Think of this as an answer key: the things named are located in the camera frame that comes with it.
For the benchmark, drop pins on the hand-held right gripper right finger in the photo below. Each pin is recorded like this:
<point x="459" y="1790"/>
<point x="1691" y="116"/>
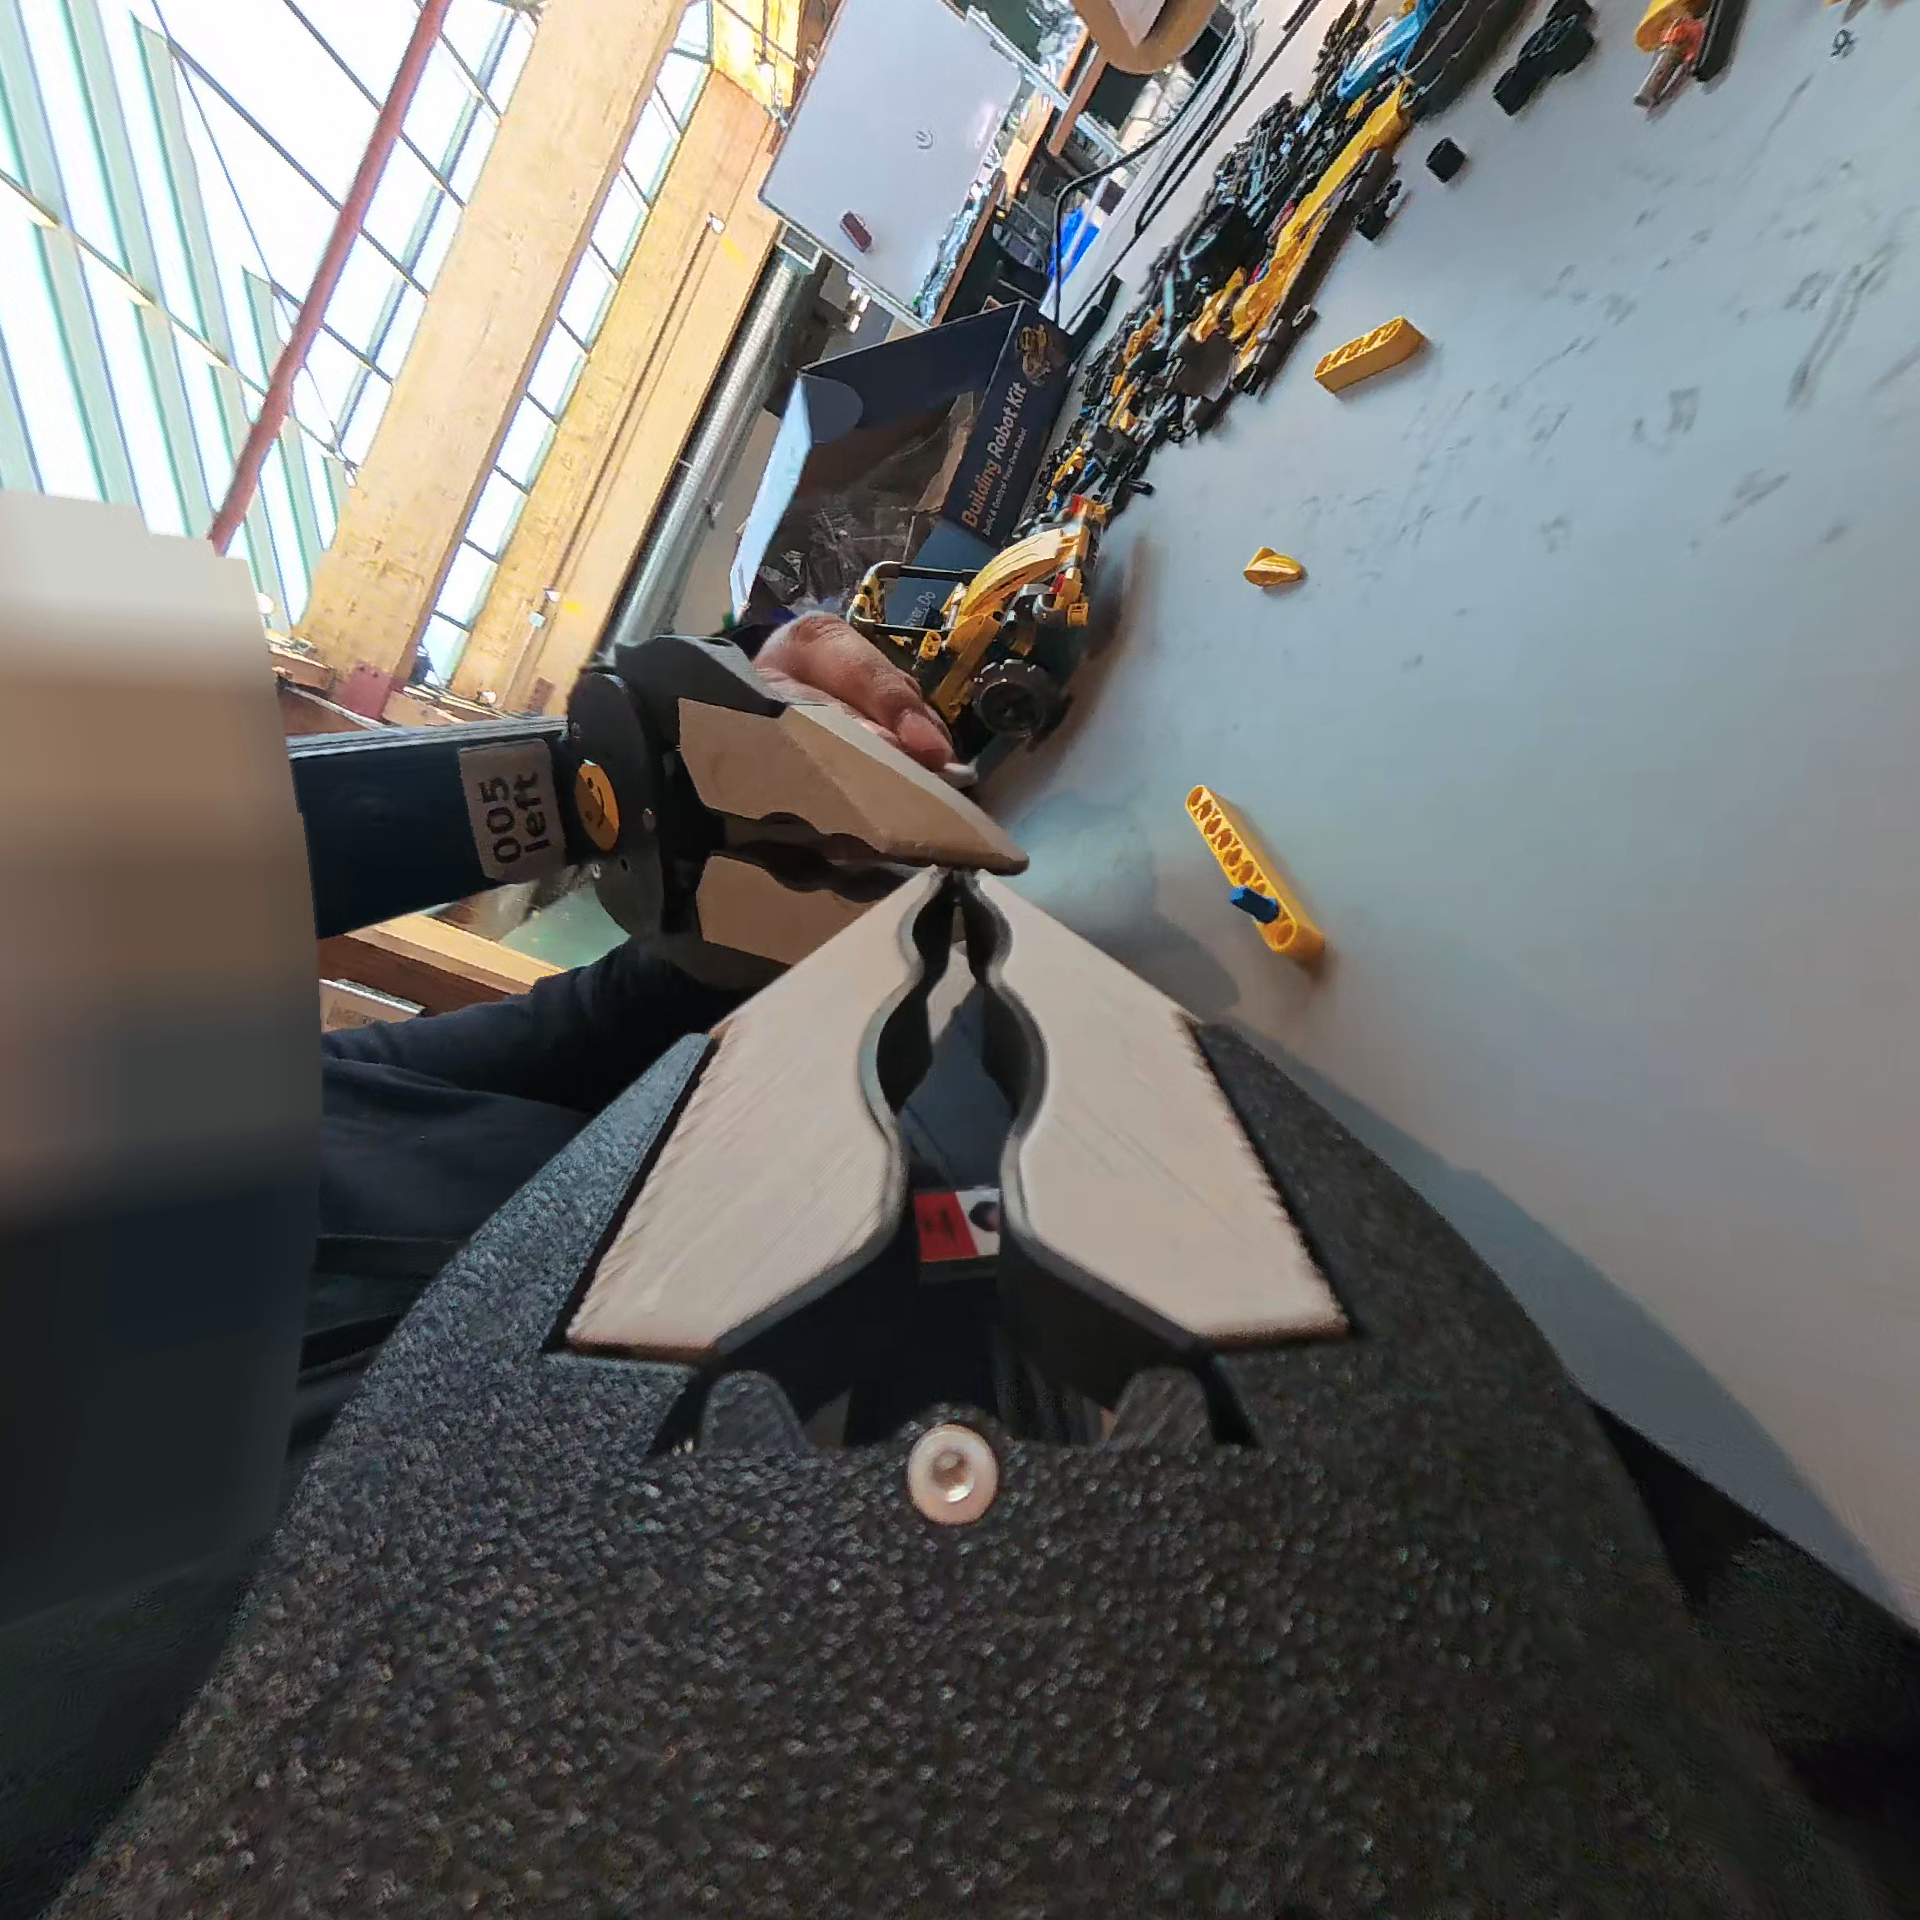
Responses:
<point x="1172" y="1186"/>

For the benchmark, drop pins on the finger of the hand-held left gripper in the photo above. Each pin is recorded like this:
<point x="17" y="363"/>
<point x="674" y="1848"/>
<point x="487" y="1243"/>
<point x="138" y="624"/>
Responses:
<point x="843" y="777"/>
<point x="764" y="916"/>

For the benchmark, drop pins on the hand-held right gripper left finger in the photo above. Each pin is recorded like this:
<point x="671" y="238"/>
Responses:
<point x="749" y="1186"/>

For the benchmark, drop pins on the yellow brick toy car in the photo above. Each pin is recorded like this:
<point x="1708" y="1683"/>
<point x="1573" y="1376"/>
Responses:
<point x="1036" y="583"/>

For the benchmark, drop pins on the long yellow brick beam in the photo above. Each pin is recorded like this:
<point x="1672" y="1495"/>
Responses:
<point x="1251" y="870"/>

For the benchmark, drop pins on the person's left forearm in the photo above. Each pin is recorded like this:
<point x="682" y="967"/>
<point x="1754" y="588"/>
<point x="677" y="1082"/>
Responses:
<point x="494" y="1082"/>

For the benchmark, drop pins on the grey desk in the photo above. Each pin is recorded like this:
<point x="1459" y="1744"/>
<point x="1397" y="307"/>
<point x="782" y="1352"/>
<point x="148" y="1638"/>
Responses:
<point x="1573" y="672"/>

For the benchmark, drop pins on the person's left hand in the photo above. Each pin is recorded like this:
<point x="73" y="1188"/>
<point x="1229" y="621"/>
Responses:
<point x="858" y="672"/>

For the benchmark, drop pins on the badge card holder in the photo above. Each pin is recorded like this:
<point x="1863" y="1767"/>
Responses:
<point x="945" y="1229"/>

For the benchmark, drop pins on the blue cardboard kit box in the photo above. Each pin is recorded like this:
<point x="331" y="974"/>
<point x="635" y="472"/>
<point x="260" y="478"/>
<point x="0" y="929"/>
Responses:
<point x="1006" y="436"/>

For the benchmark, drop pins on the person's dark clothing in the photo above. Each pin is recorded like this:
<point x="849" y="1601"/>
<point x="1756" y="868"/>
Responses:
<point x="375" y="1305"/>

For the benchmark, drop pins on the small yellow wedge piece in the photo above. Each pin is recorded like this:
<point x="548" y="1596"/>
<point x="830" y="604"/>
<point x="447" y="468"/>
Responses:
<point x="1270" y="569"/>

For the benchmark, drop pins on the small blue bin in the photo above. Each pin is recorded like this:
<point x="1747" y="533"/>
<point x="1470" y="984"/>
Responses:
<point x="1086" y="246"/>

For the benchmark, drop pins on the rolling whiteboard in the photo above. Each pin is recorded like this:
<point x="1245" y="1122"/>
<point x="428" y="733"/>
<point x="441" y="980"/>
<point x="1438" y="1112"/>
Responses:
<point x="903" y="136"/>

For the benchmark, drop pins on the pile of small brick parts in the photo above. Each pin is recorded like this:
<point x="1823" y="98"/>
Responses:
<point x="1245" y="256"/>

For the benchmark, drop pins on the short yellow brick beam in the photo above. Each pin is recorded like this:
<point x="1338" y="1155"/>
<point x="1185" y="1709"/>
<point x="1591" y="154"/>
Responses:
<point x="1368" y="355"/>

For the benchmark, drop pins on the silver ventilation duct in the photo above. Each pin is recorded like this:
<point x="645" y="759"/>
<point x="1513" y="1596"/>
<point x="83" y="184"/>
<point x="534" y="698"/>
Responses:
<point x="720" y="436"/>

